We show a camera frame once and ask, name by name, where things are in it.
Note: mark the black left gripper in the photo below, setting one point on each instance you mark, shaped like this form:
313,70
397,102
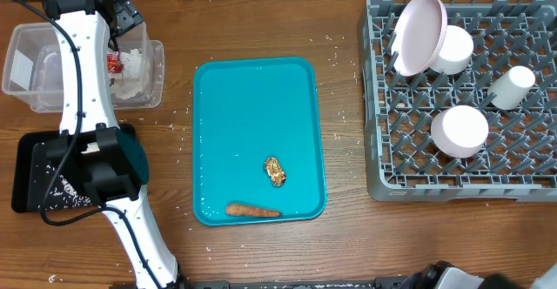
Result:
129,16

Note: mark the red snack wrapper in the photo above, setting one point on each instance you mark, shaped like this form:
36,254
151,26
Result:
114,63

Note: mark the white tissue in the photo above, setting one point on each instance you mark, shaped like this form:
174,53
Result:
128,84

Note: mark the brown food scrap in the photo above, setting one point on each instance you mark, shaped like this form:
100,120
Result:
275,171

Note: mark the orange carrot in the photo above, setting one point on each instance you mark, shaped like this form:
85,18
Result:
251,211

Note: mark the large white plate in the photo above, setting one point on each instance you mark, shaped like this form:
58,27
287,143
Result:
419,35

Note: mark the light green bowl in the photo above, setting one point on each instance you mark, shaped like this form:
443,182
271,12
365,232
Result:
455,53

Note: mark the white paper cup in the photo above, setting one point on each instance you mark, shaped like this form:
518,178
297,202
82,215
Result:
512,87

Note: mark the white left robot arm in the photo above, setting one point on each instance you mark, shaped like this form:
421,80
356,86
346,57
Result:
83,30

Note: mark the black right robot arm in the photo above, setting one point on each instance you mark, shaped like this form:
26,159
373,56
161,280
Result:
444,275

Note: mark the grey dishwasher rack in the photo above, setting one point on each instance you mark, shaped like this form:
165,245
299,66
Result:
518,160

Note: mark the clear plastic bin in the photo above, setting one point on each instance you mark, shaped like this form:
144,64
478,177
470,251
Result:
33,72

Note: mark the teal plastic tray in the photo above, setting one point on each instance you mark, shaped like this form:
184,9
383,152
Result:
243,112

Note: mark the spilled white rice pile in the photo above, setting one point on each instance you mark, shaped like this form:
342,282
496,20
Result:
62,195

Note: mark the black plastic tray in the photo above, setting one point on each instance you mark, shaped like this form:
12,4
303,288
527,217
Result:
104,165

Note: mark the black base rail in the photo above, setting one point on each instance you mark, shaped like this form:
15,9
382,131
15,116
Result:
378,283

